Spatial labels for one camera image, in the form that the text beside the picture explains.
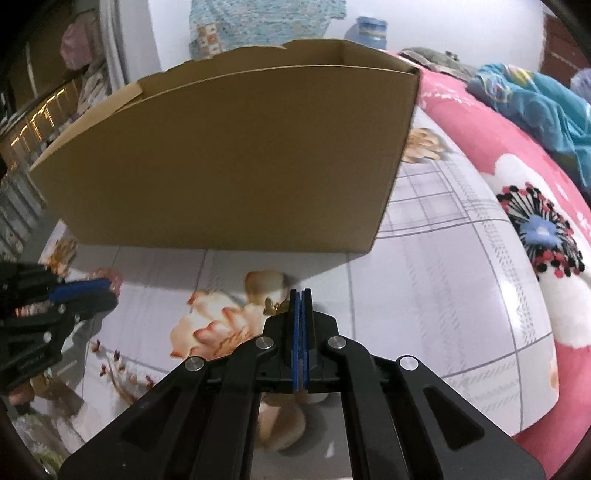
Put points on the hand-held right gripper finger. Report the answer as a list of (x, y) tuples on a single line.
[(295, 332), (305, 341)]

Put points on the blue water jug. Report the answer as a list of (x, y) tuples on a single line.
[(367, 32)]

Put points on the brown cardboard box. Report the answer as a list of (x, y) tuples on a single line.
[(221, 161)]

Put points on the large gold earring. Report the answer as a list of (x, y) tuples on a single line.
[(270, 304)]

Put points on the grey green pillow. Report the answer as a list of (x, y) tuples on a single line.
[(434, 57)]

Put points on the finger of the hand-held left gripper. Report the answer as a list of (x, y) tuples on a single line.
[(78, 290), (92, 304)]

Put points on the metal railing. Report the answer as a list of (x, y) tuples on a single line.
[(27, 124)]

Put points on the white curtain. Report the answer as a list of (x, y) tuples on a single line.
[(115, 37)]

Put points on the brown door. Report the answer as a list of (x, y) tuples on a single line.
[(558, 50)]

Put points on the blue patterned blanket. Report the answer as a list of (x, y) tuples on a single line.
[(540, 106)]

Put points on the blue floral hanging cloth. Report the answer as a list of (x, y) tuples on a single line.
[(258, 23)]

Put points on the pink hanging garment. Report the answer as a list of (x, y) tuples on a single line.
[(74, 44)]

